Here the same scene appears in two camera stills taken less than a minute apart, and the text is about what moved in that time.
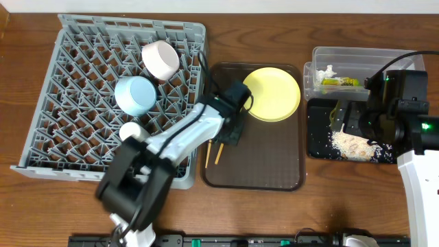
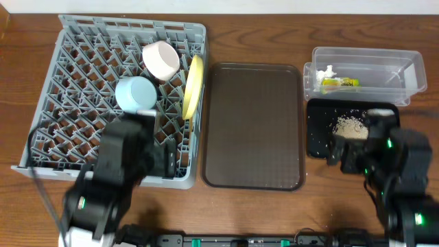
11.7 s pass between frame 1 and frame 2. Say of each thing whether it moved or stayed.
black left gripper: moved
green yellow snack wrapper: stayed
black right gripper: moved
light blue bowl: stayed
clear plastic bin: stayed
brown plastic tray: stayed
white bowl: stayed
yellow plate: moved
